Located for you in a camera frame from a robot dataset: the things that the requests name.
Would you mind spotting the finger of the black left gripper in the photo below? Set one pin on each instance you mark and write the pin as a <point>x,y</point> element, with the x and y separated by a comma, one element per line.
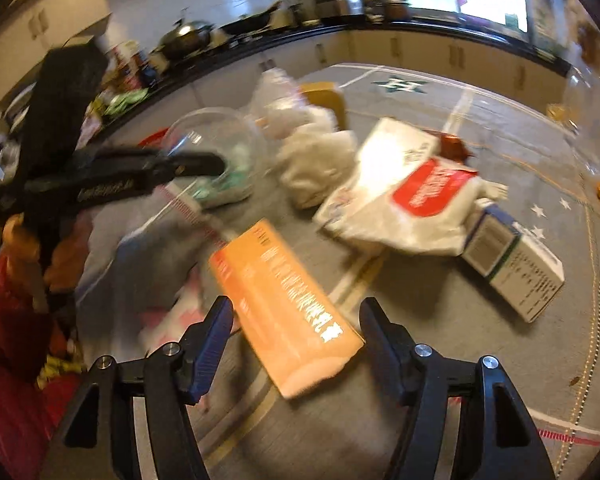
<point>108,177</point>

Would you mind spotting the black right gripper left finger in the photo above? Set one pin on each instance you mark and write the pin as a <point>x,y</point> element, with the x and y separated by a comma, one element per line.
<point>96,438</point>

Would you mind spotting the clear plastic bag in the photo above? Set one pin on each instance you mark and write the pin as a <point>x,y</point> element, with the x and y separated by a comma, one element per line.
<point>212,131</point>

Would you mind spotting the white cloth glove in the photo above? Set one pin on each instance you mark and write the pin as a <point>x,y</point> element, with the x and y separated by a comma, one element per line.
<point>316,158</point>

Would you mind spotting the orange medicine box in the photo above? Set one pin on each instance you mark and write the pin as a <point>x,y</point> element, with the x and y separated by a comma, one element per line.
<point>298,335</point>

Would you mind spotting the white red plastic pouch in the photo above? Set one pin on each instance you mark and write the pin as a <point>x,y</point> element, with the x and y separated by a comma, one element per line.
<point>424,214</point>

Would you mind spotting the red snack wrapper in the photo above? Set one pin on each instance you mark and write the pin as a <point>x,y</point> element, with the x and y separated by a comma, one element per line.
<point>452,147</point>

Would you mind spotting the teal tissue pack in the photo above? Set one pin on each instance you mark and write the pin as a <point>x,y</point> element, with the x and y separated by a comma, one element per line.
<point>232,187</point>

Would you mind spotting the white plastic bag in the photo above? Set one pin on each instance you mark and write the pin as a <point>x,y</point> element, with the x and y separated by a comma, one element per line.
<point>277,105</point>

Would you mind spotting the beige lower kitchen cabinets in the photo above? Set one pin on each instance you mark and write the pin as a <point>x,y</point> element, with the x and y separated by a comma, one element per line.
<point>503,65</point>

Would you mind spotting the red plastic basket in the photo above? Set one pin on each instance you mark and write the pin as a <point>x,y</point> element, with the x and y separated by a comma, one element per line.
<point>154,140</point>

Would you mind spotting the beige upper cabinets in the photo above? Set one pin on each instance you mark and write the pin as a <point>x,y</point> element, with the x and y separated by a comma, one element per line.
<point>32,27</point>

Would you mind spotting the steel lidded pot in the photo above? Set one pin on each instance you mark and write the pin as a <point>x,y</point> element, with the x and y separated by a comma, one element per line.
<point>185,38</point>

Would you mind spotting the blue white carton box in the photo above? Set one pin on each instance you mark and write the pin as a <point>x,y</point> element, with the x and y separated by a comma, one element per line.
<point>513,260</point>

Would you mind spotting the black wok pan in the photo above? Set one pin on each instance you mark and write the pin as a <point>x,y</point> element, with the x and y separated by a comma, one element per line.
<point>248,24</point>

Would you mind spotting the grey patterned tablecloth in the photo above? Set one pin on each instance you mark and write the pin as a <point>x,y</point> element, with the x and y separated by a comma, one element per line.
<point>346,428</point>

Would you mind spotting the tan cardboard box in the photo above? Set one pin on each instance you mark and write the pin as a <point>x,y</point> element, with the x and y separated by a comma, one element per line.
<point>327,94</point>

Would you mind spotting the silver rice cooker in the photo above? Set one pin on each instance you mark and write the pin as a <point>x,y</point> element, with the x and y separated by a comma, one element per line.
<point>334,10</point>

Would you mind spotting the white medicine box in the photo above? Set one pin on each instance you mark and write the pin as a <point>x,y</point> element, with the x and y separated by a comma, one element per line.
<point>391,152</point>

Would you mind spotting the brown cooking pot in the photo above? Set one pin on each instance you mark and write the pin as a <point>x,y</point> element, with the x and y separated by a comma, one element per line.
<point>396,10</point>

